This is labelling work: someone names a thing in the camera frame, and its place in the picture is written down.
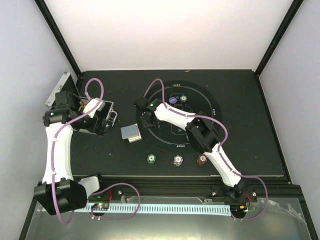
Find purple round button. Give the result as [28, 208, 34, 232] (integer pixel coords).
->
[168, 97, 178, 105]

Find green poker chip stack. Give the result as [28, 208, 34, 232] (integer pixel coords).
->
[147, 154, 156, 164]

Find blue white poker chip stack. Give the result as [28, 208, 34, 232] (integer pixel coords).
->
[173, 155, 183, 167]

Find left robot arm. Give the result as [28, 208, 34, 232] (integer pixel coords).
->
[34, 91, 115, 216]

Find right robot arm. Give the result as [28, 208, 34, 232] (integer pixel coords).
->
[133, 96, 246, 202]

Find blue playing card deck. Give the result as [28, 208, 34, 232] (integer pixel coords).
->
[120, 124, 140, 140]

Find round black poker mat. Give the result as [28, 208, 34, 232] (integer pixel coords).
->
[133, 78, 220, 154]

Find aluminium poker chip case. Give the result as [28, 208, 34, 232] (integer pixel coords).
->
[42, 72, 118, 136]

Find red brown poker chip stack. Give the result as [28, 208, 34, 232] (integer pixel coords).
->
[196, 154, 208, 165]

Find left base circuit board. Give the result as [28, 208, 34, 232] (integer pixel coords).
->
[91, 203, 110, 211]

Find base circuit board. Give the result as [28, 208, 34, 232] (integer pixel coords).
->
[230, 205, 256, 213]
[91, 203, 110, 211]

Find right base circuit board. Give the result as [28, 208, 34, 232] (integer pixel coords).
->
[230, 205, 256, 213]

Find black aluminium rail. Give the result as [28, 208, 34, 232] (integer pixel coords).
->
[102, 176, 227, 197]

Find white slotted cable duct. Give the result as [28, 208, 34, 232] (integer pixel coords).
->
[79, 203, 231, 217]

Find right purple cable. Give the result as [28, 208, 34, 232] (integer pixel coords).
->
[143, 78, 269, 223]

